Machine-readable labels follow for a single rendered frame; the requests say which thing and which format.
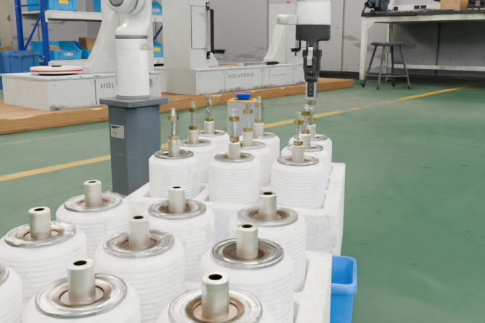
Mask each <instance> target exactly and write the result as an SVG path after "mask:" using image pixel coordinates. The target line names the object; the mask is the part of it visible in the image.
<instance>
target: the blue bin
mask: <svg viewBox="0 0 485 323"><path fill-rule="evenodd" d="M356 292H357V261H356V260H355V259H354V258H353V257H347V256H338V255H332V266H331V307H330V323H351V318H352V309H353V300H354V294H356Z"/></svg>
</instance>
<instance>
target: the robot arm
mask: <svg viewBox="0 0 485 323"><path fill-rule="evenodd" d="M107 3H108V6H109V7H110V9H112V10H113V11H114V12H117V13H120V14H124V22H123V24H122V25H121V26H120V27H118V28H116V29H115V38H116V39H115V52H116V66H115V91H116V98H118V99H126V100H135V99H149V98H150V93H149V50H148V39H147V38H148V32H149V28H150V17H151V1H150V0H107ZM276 23H277V24H278V25H296V27H295V39H296V40H297V41H305V42H306V49H305V50H302V57H303V70H304V74H305V75H304V78H305V82H306V95H305V98H306V99H315V98H316V97H317V81H318V77H319V70H320V58H321V57H322V50H319V42H320V41H329V40H330V39H331V1H330V0H297V8H296V15H288V14H279V15H278V16H277V21H276ZM311 71H312V72H311Z"/></svg>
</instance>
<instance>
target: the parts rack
mask: <svg viewBox="0 0 485 323"><path fill-rule="evenodd" d="M39 2H40V3H39V4H26V5H21V0H14V5H15V14H16V24H17V41H18V50H26V49H27V47H28V45H29V43H30V41H31V39H32V36H33V34H34V32H35V29H36V27H37V26H38V23H39V21H40V20H41V30H42V40H43V56H39V57H41V58H43V60H39V66H53V65H62V66H83V65H84V64H85V63H86V61H87V59H81V60H65V61H50V51H49V39H48V20H53V21H77V22H102V13H100V12H70V11H55V10H47V9H46V0H39ZM24 6H40V11H32V12H22V10H21V7H24ZM38 14H39V15H38ZM23 19H31V20H37V22H36V23H35V26H34V28H33V30H32V33H31V35H30V37H29V39H28V41H27V43H26V45H25V46H24V37H23V27H22V20H23ZM152 21H153V22H162V16H160V15H152ZM161 30H162V26H161V28H160V29H159V30H158V32H157V34H156V35H155V36H154V38H153V41H154V40H155V39H156V37H157V36H158V34H159V33H160V31H161ZM160 63H164V57H159V58H154V64H160Z"/></svg>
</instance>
